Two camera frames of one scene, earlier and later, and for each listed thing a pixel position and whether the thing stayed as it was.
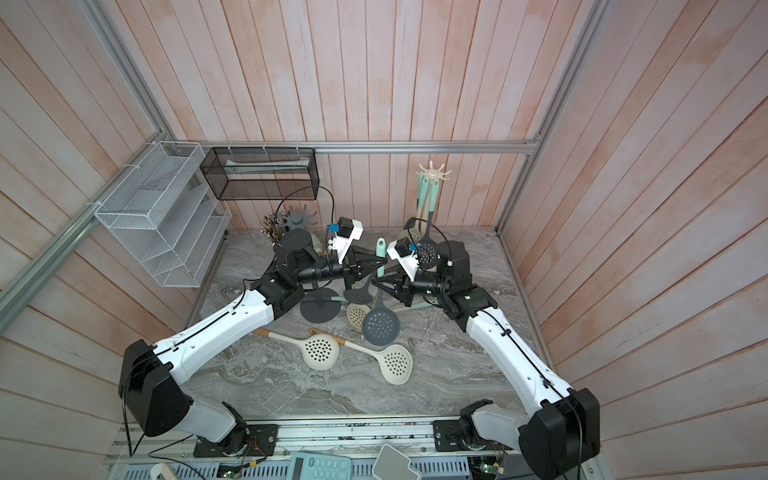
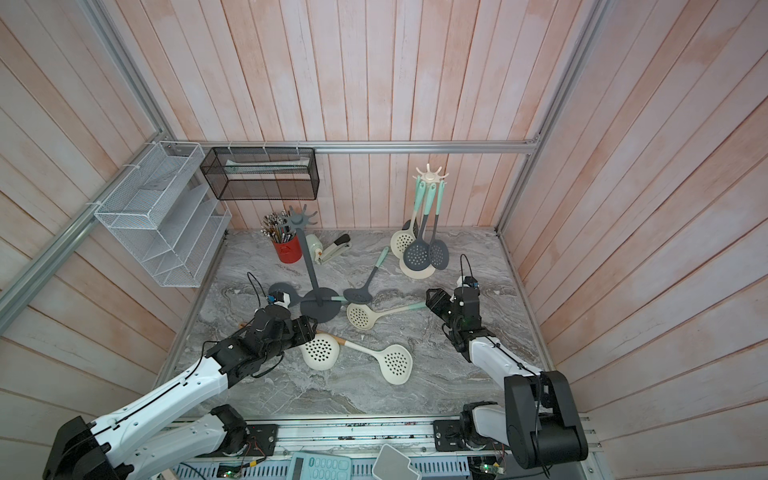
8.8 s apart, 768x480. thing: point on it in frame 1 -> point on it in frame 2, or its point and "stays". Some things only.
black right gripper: [403, 297] -> [439, 301]
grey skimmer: [359, 295] stays
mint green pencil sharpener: [317, 245] stays
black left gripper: [355, 269] -> [303, 330]
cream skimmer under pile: [357, 312] stays
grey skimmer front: [381, 327] -> [438, 251]
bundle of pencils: [274, 226] stays
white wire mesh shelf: [166, 214] stays
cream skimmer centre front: [394, 362] stays
